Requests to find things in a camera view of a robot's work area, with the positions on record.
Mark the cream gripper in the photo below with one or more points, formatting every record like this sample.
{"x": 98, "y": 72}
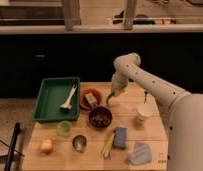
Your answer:
{"x": 117, "y": 90}

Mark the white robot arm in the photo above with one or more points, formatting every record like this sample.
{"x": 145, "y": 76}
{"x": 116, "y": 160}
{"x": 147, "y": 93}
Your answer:
{"x": 185, "y": 147}

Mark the white plastic cup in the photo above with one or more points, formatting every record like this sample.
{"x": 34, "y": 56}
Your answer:
{"x": 145, "y": 111}

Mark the green plastic cup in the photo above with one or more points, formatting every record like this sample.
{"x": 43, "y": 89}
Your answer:
{"x": 64, "y": 128}

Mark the metal cup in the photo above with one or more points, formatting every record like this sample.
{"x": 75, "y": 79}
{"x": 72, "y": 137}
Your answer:
{"x": 79, "y": 143}

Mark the brown sponge block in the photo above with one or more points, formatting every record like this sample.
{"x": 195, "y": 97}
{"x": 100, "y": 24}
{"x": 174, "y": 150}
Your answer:
{"x": 91, "y": 99}

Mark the dark brown bowl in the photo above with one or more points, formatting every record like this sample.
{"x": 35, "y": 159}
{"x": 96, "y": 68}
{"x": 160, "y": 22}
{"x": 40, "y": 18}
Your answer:
{"x": 100, "y": 117}

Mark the orange bowl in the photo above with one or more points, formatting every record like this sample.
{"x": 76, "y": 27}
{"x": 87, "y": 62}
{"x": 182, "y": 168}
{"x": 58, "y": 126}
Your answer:
{"x": 83, "y": 101}

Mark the blue sponge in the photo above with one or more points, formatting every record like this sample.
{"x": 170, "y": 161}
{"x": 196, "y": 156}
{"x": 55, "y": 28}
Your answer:
{"x": 120, "y": 137}

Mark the white brush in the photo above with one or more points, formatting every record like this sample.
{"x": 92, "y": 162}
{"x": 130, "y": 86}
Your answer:
{"x": 67, "y": 104}

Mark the green plastic tray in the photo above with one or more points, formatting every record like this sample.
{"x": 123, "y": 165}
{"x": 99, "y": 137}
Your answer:
{"x": 52, "y": 94}

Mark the grey blue cloth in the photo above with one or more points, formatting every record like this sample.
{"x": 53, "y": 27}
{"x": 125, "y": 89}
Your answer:
{"x": 141, "y": 154}

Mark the yellow round fruit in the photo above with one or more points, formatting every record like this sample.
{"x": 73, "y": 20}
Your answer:
{"x": 46, "y": 146}

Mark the black pole stand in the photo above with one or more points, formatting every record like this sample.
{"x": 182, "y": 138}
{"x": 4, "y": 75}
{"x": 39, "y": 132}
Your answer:
{"x": 11, "y": 150}

